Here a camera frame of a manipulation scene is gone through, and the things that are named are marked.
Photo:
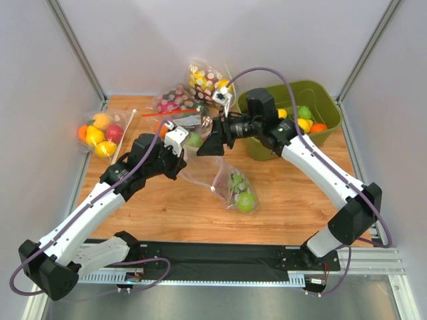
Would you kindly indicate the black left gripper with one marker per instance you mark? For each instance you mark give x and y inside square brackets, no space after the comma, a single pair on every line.
[177,165]

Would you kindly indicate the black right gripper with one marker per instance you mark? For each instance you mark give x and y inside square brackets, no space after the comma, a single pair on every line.
[225,130]

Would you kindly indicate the green striped fake ball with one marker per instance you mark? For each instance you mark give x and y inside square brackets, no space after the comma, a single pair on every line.
[238,183]

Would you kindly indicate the clear pink zip top bag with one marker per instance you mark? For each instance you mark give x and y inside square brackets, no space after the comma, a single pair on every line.
[213,172]

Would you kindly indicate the yellow fake lemon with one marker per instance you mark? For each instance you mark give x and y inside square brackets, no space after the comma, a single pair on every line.
[305,125]

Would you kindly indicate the fake orange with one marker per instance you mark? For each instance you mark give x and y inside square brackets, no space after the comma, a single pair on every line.
[318,127]

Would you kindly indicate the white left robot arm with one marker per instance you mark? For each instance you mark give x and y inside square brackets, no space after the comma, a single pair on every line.
[56,262]

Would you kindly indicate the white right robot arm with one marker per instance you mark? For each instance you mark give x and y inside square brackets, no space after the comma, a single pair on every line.
[357,204]

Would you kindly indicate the green fake cabbage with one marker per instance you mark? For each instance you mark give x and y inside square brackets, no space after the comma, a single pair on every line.
[194,140]

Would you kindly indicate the clear vegetable zip bag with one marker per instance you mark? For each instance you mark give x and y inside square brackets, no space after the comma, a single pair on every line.
[187,121]

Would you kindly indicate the orange fake persimmon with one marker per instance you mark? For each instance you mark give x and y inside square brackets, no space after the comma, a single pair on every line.
[161,128]

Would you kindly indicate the polka dot zip bag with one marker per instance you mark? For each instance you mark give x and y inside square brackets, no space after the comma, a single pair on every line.
[178,97]

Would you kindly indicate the clear fruit bag left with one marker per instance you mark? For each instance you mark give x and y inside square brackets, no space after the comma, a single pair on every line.
[102,133]

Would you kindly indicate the yellow fake mango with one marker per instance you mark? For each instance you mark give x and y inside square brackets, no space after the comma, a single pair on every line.
[282,113]

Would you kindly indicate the green fake custard apple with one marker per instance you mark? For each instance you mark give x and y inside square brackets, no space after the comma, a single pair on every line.
[304,112]

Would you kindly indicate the green plastic tub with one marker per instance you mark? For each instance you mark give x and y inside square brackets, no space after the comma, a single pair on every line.
[307,93]

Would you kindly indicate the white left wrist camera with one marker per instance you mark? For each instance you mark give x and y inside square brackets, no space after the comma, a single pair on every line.
[175,139]

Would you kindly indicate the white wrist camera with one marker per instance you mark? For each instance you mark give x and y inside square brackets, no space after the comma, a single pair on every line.
[175,139]
[223,97]

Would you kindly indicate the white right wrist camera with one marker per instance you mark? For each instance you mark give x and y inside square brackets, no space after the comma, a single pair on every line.
[223,97]

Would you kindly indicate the polka dot drawstring bag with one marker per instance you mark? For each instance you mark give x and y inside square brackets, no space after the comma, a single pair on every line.
[204,80]

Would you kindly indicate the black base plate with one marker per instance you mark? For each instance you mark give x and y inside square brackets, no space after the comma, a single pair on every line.
[237,261]

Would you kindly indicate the aluminium cable rail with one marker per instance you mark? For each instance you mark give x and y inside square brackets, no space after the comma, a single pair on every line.
[125,279]

